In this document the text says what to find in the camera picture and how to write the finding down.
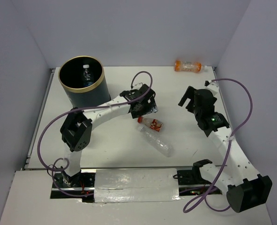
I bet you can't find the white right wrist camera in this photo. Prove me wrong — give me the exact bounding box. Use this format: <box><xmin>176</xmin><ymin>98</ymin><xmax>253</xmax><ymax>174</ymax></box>
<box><xmin>204</xmin><ymin>80</ymin><xmax>219</xmax><ymax>96</ymax></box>

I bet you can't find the black bin with gold rim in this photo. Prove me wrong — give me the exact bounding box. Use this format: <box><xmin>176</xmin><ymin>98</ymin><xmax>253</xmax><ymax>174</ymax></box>
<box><xmin>58</xmin><ymin>56</ymin><xmax>111</xmax><ymax>108</ymax></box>

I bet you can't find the crushed clear blue-label bottle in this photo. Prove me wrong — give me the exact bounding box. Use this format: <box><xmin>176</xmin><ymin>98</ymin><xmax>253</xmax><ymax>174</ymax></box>
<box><xmin>82</xmin><ymin>64</ymin><xmax>94</xmax><ymax>87</ymax></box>

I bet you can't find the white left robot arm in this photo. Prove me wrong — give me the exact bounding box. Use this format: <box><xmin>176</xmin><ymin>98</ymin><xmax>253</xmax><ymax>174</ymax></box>
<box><xmin>60</xmin><ymin>83</ymin><xmax>158</xmax><ymax>187</ymax></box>

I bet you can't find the silver foil tape sheet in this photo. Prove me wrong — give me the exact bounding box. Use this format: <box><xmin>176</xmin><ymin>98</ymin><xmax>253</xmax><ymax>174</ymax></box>
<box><xmin>94</xmin><ymin>168</ymin><xmax>180</xmax><ymax>203</ymax></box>

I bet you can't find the red cap red-label bottle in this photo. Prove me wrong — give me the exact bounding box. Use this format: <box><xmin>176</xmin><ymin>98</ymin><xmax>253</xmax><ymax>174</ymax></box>
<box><xmin>137</xmin><ymin>116</ymin><xmax>164</xmax><ymax>132</ymax></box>

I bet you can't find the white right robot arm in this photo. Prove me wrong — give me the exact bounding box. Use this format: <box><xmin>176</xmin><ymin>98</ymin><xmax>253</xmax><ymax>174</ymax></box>
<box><xmin>174</xmin><ymin>86</ymin><xmax>272</xmax><ymax>213</ymax></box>

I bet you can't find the long clear plastic bottle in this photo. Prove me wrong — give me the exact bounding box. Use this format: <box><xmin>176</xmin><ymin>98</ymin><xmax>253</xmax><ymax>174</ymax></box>
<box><xmin>136</xmin><ymin>125</ymin><xmax>174</xmax><ymax>158</ymax></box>

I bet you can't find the orange label plastic bottle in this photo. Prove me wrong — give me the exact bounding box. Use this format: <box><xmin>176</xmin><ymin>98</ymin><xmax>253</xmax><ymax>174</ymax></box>
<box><xmin>174</xmin><ymin>60</ymin><xmax>207</xmax><ymax>74</ymax></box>

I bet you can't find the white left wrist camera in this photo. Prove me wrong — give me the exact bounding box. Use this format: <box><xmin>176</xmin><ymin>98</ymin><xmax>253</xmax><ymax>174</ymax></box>
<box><xmin>131</xmin><ymin>82</ymin><xmax>143</xmax><ymax>90</ymax></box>

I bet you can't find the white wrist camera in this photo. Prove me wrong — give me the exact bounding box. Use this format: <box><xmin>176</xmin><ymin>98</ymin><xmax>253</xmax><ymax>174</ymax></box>
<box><xmin>204</xmin><ymin>80</ymin><xmax>219</xmax><ymax>96</ymax></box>
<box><xmin>131</xmin><ymin>82</ymin><xmax>143</xmax><ymax>90</ymax></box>

